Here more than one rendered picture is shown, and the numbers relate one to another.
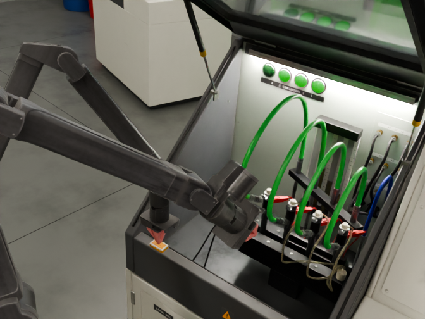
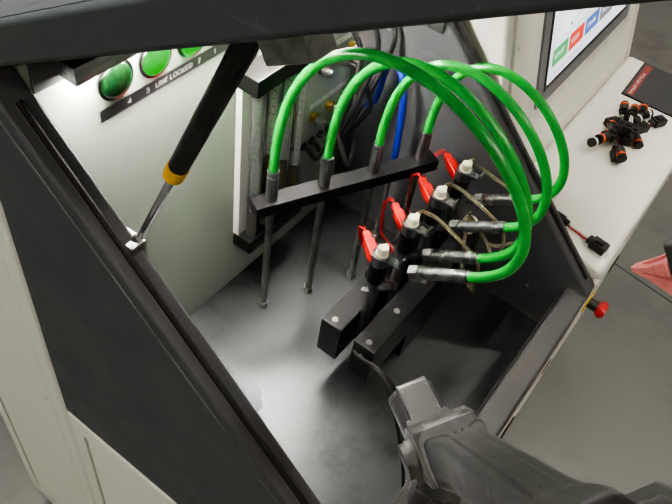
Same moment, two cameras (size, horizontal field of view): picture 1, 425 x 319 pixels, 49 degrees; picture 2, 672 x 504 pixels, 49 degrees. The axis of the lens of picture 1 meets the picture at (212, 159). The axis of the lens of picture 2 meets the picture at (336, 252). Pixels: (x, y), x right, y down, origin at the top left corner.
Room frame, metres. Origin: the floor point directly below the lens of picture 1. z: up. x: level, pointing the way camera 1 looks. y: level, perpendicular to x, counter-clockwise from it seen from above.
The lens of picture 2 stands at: (1.25, 0.50, 1.89)
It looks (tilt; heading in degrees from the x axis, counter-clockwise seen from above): 49 degrees down; 265
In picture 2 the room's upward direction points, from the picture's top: 11 degrees clockwise
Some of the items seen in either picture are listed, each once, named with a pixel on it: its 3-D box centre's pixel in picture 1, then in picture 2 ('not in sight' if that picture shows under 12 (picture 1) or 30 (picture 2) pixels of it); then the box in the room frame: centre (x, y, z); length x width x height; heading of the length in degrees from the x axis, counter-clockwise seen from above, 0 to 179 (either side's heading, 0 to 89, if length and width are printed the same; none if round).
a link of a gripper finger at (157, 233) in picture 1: (156, 229); not in sight; (1.06, 0.15, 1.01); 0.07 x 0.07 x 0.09; 57
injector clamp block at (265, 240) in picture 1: (292, 265); (398, 298); (1.06, -0.28, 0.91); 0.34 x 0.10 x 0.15; 56
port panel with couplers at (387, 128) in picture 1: (383, 165); (339, 57); (1.21, -0.52, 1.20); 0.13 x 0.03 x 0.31; 56
